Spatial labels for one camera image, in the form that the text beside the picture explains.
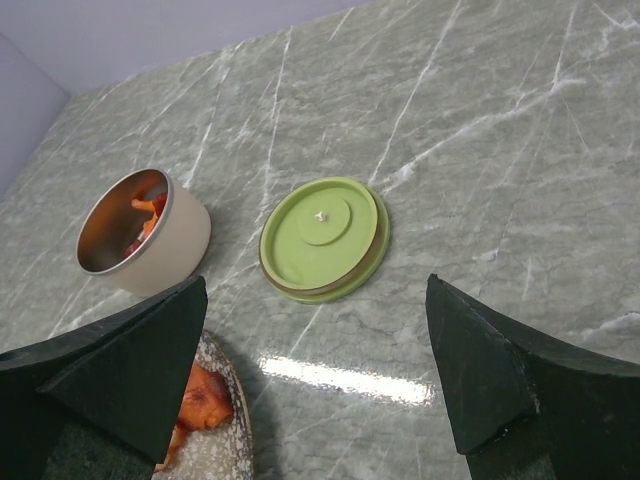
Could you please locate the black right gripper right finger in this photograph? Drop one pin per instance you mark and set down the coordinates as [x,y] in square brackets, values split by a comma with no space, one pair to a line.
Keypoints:
[525,405]

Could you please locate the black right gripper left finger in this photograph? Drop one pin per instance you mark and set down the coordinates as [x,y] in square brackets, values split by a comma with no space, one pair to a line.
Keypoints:
[101,401]

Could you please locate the red food piece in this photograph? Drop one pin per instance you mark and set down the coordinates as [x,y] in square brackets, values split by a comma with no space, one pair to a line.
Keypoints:
[132,248]

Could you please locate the green round lid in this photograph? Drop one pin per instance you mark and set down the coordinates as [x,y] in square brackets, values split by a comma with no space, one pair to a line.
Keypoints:
[324,240]

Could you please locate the beige round lunch box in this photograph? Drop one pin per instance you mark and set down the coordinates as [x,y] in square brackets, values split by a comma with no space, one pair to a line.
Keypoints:
[147,205]

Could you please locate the speckled grey plate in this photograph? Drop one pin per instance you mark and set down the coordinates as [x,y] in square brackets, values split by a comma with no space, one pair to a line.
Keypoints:
[224,452]

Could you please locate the orange fried piece top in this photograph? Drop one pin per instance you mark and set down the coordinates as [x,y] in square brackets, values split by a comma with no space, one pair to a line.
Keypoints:
[206,404]

